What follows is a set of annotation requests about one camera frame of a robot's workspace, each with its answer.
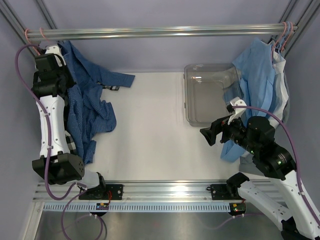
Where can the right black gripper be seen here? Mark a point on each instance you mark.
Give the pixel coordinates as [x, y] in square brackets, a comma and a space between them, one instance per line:
[216, 127]

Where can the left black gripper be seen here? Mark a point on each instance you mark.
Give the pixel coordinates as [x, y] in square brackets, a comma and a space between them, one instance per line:
[71, 82]

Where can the blue checked shirt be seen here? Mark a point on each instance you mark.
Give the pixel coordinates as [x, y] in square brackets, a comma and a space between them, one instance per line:
[88, 114]

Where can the pink wire hanger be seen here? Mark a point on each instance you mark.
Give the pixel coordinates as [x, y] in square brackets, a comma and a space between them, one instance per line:
[42, 34]

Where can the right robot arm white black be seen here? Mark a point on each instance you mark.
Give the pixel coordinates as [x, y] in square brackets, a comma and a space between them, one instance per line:
[295, 219]

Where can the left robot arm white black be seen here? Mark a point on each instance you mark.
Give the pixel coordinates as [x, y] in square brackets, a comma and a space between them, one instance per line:
[57, 165]

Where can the grey shirt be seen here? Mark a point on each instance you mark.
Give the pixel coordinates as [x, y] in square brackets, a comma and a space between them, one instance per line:
[263, 162]

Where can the pink hanger on left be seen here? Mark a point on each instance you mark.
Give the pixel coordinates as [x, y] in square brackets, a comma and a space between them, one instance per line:
[26, 36]

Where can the black white plaid shirt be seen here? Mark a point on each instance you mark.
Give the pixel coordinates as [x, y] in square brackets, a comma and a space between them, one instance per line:
[69, 140]

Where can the light blue shirt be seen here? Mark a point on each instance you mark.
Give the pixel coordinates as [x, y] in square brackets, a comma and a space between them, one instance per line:
[256, 82]

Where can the pink hanger on right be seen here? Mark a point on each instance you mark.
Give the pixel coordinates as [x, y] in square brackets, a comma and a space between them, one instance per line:
[273, 50]

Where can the blue hanger on right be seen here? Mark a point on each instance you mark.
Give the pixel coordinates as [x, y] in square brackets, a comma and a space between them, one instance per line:
[284, 37]

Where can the clear plastic bin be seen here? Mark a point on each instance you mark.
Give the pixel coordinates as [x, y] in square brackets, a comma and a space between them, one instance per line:
[209, 88]

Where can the aluminium hanging rod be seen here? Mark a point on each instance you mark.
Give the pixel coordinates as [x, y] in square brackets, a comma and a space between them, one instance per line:
[160, 32]

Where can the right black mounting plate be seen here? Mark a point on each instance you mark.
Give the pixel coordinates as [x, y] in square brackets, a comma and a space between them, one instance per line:
[219, 191]

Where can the black mounting plate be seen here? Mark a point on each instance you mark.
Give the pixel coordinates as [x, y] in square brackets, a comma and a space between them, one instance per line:
[113, 192]
[219, 191]

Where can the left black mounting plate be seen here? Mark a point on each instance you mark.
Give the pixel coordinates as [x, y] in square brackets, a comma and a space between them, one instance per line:
[113, 192]

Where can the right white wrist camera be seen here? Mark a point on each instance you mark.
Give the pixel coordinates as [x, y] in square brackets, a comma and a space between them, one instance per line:
[236, 108]

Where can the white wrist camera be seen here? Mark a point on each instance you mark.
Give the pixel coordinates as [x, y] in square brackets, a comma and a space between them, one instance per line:
[236, 108]
[53, 49]

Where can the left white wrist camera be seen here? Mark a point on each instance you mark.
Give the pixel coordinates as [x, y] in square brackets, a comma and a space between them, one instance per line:
[53, 49]

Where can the left aluminium frame post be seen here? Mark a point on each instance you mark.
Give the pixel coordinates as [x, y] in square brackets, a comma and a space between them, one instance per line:
[27, 14]

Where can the aluminium frame post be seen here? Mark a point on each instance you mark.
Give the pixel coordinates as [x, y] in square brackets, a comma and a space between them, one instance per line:
[27, 14]
[309, 12]

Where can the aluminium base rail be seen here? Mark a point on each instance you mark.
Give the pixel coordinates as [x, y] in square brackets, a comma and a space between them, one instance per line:
[161, 191]

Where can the white slotted cable duct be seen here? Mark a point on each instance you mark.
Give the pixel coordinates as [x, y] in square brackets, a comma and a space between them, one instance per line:
[136, 207]

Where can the right aluminium frame post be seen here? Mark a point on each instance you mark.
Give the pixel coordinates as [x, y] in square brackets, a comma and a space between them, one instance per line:
[309, 12]

